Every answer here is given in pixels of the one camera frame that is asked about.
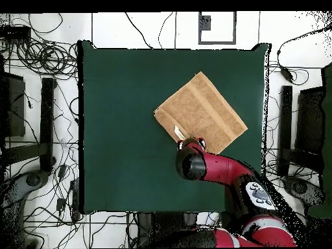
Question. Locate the tan terry towel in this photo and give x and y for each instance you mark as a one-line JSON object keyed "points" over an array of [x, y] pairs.
{"points": [[202, 111]]}

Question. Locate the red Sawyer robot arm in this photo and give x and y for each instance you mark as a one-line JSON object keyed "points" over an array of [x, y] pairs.
{"points": [[223, 168]]}

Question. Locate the black bar stand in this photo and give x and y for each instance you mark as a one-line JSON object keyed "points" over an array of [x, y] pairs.
{"points": [[285, 124], [47, 116]]}

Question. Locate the dark green table cloth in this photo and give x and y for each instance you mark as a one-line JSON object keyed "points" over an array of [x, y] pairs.
{"points": [[116, 129]]}

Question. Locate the black floor box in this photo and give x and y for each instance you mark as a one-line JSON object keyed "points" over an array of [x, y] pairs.
{"points": [[310, 122], [15, 109]]}

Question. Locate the black power adapter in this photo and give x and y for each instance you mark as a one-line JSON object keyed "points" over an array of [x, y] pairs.
{"points": [[286, 73]]}

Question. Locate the dark green cloth sheet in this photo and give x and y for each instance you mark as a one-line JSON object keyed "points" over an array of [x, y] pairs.
{"points": [[327, 129]]}

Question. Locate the black power strip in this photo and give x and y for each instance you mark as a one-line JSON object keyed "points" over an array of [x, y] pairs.
{"points": [[75, 199]]}

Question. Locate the small black adapter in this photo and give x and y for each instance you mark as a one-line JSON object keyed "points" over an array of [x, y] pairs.
{"points": [[62, 171], [61, 204]]}

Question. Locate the black power box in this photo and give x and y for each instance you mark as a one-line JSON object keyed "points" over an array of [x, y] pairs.
{"points": [[15, 32]]}

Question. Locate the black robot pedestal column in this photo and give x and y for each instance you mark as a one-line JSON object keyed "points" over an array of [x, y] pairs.
{"points": [[145, 225]]}

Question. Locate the grey rectangular frame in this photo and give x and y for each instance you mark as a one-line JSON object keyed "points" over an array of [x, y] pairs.
{"points": [[217, 42]]}

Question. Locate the grey pedestal leg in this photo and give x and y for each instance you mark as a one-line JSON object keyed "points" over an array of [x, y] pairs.
{"points": [[303, 188], [23, 185]]}

